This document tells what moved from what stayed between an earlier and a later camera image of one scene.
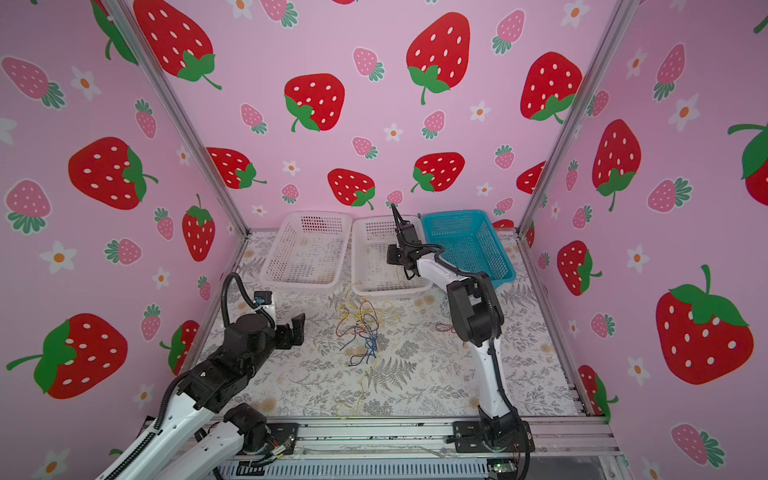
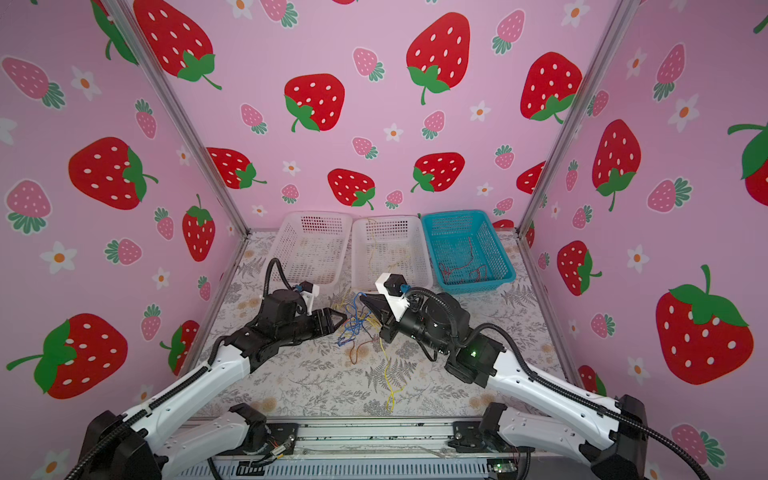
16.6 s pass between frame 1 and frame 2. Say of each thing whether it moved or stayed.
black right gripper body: moved
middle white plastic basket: stayed
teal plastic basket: stayed
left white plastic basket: stayed
